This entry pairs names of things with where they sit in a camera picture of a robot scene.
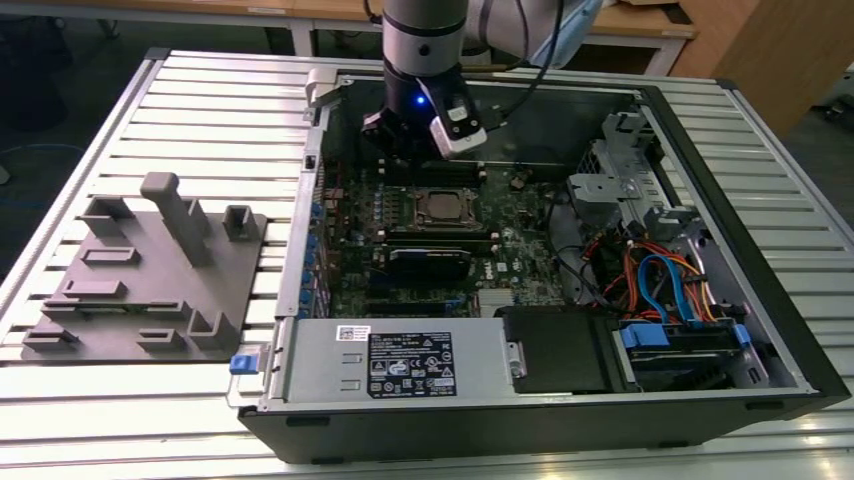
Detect silver green CPU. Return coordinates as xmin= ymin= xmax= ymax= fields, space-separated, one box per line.
xmin=429 ymin=192 xmax=469 ymax=220

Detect metal socket cover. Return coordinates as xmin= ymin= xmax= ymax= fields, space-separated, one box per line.
xmin=417 ymin=188 xmax=484 ymax=227

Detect black RAM slot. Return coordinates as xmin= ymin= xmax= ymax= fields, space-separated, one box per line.
xmin=378 ymin=169 xmax=488 ymax=178
xmin=386 ymin=243 xmax=502 ymax=253
xmin=378 ymin=163 xmax=488 ymax=172
xmin=378 ymin=175 xmax=488 ymax=184
xmin=385 ymin=226 xmax=500 ymax=235
xmin=385 ymin=232 xmax=500 ymax=240
xmin=378 ymin=157 xmax=488 ymax=166
xmin=386 ymin=238 xmax=501 ymax=246

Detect CPU socket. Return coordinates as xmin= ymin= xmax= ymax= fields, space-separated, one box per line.
xmin=413 ymin=185 xmax=488 ymax=230

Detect black expansion slot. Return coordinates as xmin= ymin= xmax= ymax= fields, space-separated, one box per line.
xmin=365 ymin=298 xmax=469 ymax=309
xmin=366 ymin=308 xmax=473 ymax=319

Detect black plastic drive cover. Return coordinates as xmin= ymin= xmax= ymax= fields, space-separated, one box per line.
xmin=497 ymin=305 xmax=630 ymax=397

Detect black graphics card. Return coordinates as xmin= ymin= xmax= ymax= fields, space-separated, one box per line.
xmin=385 ymin=246 xmax=476 ymax=285

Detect green motherboard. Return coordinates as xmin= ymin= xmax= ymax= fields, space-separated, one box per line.
xmin=318 ymin=160 xmax=584 ymax=320

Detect silver metal drive cage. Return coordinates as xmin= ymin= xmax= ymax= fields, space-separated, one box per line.
xmin=565 ymin=112 xmax=713 ymax=251

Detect silver chipset heatsink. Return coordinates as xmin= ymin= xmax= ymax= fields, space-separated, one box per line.
xmin=476 ymin=288 xmax=517 ymax=308

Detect grey parts rack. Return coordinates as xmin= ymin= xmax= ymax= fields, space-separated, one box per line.
xmin=19 ymin=171 xmax=271 ymax=362

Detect silver power supply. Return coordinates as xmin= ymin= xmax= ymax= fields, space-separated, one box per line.
xmin=265 ymin=317 xmax=521 ymax=402

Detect hard disk in blue carrier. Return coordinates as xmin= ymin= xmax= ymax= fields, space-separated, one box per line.
xmin=614 ymin=319 xmax=753 ymax=394

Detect wooden cabinet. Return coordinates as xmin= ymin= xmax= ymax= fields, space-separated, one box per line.
xmin=670 ymin=0 xmax=854 ymax=144

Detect office chair base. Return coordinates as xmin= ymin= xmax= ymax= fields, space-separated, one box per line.
xmin=810 ymin=89 xmax=854 ymax=124

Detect black PC case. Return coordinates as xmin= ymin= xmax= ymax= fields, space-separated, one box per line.
xmin=237 ymin=67 xmax=850 ymax=466

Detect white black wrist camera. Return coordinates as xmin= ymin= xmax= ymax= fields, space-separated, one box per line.
xmin=427 ymin=74 xmax=492 ymax=161

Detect grey case lock handle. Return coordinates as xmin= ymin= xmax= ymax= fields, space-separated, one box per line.
xmin=303 ymin=68 xmax=341 ymax=109

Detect black looped cable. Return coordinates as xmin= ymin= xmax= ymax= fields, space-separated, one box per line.
xmin=544 ymin=182 xmax=606 ymax=307

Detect wooden desk white frame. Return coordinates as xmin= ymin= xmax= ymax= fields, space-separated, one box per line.
xmin=293 ymin=0 xmax=701 ymax=76

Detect blue data wire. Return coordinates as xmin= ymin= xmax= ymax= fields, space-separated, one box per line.
xmin=636 ymin=253 xmax=702 ymax=329

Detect orange power wires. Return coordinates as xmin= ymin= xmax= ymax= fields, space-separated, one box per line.
xmin=604 ymin=238 xmax=730 ymax=327

